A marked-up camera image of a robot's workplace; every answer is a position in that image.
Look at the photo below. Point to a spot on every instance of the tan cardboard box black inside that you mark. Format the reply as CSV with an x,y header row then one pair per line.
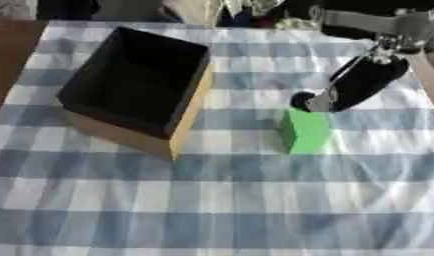
x,y
139,86

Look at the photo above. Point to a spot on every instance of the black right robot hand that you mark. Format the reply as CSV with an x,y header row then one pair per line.
x,y
366,80

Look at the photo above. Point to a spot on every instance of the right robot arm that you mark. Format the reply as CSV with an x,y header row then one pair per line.
x,y
372,20

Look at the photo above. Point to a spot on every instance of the green block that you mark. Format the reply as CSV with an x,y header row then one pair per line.
x,y
307,133

